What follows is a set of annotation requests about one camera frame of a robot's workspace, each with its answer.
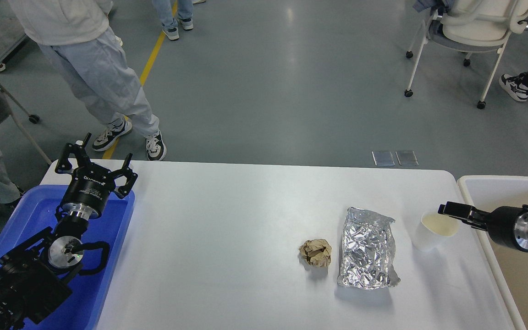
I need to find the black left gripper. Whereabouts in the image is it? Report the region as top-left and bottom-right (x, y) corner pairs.
(55, 133), (138, 219)

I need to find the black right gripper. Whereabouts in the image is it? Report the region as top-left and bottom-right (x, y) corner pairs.
(438, 201), (528, 252)

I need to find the white paper cup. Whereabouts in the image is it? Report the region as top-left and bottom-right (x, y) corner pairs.
(411, 212), (459, 252)

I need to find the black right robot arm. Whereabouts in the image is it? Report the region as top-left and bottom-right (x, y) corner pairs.
(437, 201), (528, 253)

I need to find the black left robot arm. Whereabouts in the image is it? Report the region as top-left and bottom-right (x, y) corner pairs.
(0, 133), (138, 330)

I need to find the blue plastic tray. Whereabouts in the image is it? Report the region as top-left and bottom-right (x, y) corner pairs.
(0, 184), (136, 330)

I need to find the right metal floor plate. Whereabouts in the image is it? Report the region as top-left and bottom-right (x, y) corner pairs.
(395, 150), (419, 166)

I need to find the metal floor plate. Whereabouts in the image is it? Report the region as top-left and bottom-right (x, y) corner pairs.
(371, 150), (395, 167)
(395, 150), (419, 166)

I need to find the white plastic bin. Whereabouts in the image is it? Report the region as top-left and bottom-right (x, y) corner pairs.
(457, 175), (528, 330)

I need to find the left metal floor plate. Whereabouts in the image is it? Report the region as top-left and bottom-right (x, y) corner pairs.
(371, 150), (395, 167)

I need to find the crumpled silver foil bag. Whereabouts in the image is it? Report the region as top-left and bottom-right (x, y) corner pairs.
(337, 207), (401, 290)

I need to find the person in white clothes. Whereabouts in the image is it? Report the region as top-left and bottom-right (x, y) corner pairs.
(9, 0), (167, 161)

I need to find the crumpled brown paper ball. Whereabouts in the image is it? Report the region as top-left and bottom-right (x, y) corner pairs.
(299, 239), (332, 268)

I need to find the person in blue jeans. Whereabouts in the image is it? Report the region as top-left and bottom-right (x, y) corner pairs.
(151, 0), (206, 40)

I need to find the white office chair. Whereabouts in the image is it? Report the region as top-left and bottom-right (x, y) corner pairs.
(404, 0), (528, 109)

